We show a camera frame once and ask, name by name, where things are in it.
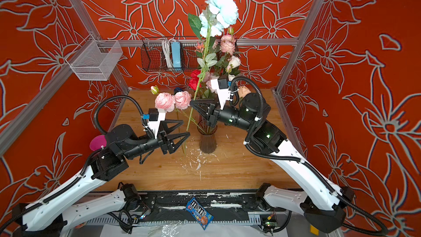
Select white cable bundle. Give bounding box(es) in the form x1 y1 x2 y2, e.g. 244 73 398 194
162 38 174 70

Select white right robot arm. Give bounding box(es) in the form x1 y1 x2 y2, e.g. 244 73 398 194
190 76 389 237

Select large red rose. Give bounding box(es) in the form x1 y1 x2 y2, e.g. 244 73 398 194
188 70 201 91

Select white cream rose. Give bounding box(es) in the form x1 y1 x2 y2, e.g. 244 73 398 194
226 56 241 73

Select pink plastic goblet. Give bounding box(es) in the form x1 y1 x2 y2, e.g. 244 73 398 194
89 135 107 151

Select blue and white flowers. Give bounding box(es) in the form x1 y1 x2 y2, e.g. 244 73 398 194
185 0 240 132

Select blue candy bag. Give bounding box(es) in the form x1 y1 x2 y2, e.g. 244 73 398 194
186 197 214 230

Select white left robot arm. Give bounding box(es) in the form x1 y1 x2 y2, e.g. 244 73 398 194
1 95 190 237

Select brown glass vase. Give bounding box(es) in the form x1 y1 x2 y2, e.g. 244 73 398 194
197 120 218 154

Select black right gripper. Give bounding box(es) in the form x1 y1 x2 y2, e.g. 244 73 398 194
196 96 260 133

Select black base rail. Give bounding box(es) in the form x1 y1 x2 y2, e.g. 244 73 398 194
129 189 288 226

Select light blue box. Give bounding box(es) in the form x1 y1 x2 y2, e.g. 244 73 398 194
171 41 182 71

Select black wire basket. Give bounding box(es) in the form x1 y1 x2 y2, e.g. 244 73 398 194
140 36 240 72

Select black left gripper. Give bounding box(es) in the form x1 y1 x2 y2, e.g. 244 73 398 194
124 118 190 161

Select peach cream rose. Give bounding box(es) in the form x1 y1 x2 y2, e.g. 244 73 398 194
238 86 251 99

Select small blue flower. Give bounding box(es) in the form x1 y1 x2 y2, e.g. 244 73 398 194
174 87 183 94

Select white mesh basket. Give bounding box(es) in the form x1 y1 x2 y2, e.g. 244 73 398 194
65 35 123 81

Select yellow block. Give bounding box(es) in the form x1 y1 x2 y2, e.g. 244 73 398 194
310 225 320 236

